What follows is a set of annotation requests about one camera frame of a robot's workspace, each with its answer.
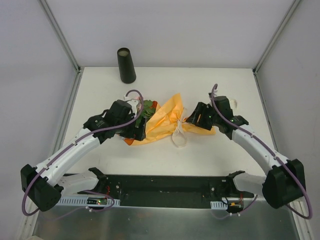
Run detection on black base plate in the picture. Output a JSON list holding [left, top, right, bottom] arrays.
[[92, 175, 254, 209]]

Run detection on right white cable duct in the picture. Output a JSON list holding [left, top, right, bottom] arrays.
[[210, 201, 228, 211]]

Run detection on black conical vase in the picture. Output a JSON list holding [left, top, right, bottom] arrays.
[[117, 47, 137, 84]]

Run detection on orange wrapping paper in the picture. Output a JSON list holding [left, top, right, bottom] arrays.
[[124, 93, 216, 146]]

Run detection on pink and blue flower bouquet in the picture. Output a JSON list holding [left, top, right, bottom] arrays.
[[135, 100, 158, 127]]

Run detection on left aluminium frame post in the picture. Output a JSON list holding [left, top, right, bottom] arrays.
[[38, 0, 81, 72]]

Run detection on right aluminium frame post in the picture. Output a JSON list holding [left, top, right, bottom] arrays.
[[252, 0, 303, 76]]

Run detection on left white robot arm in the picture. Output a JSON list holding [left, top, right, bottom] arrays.
[[20, 97, 147, 212]]

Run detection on cream lace ribbon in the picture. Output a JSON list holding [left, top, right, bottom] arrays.
[[171, 108, 188, 148]]

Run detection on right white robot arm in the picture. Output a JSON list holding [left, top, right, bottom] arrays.
[[185, 96, 306, 209]]

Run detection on left white cable duct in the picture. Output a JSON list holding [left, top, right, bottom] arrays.
[[56, 196, 121, 207]]

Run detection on aluminium frame post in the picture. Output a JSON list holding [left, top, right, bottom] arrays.
[[38, 0, 81, 72], [252, 0, 303, 76]]

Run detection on white cable duct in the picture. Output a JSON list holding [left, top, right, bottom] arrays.
[[56, 196, 121, 207], [210, 201, 228, 211]]

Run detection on front aluminium rail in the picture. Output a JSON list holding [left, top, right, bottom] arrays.
[[24, 180, 303, 208]]

